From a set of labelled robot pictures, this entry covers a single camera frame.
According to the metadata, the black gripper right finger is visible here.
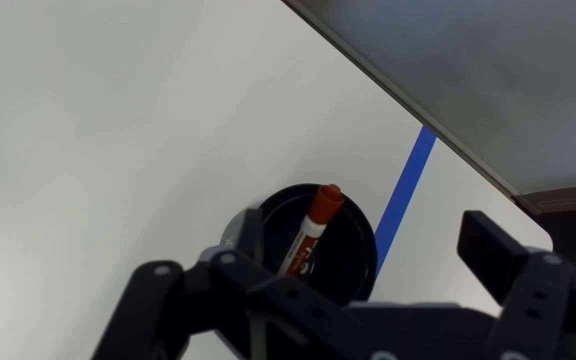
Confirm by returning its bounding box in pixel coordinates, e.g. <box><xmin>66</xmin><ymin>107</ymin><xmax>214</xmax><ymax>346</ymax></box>
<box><xmin>457</xmin><ymin>210</ymin><xmax>576</xmax><ymax>360</ymax></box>

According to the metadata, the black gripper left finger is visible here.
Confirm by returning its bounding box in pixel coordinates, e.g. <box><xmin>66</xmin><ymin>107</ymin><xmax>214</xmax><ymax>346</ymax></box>
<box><xmin>89</xmin><ymin>246</ymin><xmax>396</xmax><ymax>360</ymax></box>

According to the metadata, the red capped white marker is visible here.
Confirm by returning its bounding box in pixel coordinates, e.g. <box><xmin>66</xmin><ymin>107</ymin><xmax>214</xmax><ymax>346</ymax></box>
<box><xmin>277</xmin><ymin>184</ymin><xmax>344</xmax><ymax>276</ymax></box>

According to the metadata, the dark blue enamel mug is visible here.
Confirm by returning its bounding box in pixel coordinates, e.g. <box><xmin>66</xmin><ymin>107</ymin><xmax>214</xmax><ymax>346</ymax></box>
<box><xmin>221</xmin><ymin>184</ymin><xmax>377</xmax><ymax>306</ymax></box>

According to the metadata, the blue tape strip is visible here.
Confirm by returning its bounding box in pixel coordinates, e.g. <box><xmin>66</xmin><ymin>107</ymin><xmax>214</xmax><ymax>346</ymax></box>
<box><xmin>376</xmin><ymin>128</ymin><xmax>436</xmax><ymax>271</ymax></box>

